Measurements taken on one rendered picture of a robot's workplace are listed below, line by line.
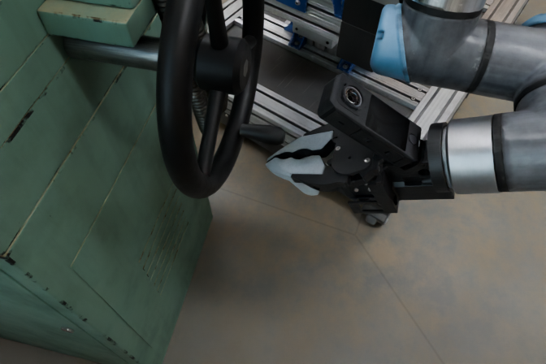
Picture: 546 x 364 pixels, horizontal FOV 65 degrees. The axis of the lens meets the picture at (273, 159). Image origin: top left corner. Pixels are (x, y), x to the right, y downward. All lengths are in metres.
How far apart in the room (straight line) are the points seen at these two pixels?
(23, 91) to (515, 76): 0.48
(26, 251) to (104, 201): 0.15
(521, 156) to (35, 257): 0.51
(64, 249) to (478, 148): 0.49
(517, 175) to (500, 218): 1.01
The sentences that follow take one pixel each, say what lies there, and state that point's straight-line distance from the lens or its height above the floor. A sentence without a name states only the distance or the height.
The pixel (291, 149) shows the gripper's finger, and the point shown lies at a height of 0.71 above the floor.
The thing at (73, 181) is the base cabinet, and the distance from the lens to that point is 0.58.
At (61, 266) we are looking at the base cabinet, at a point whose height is 0.61.
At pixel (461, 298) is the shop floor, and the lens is 1.28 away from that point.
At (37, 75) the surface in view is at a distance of 0.50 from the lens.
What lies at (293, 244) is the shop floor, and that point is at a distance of 1.23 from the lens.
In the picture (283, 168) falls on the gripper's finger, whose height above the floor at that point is 0.71.
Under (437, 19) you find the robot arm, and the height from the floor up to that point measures 0.87.
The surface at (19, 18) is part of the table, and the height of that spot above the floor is 0.88.
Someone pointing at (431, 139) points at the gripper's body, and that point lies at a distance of 0.44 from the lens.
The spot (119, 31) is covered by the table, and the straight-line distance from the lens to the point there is 0.45.
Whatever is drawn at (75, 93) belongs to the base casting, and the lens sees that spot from 0.56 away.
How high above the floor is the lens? 1.12
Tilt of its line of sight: 54 degrees down
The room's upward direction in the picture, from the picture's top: straight up
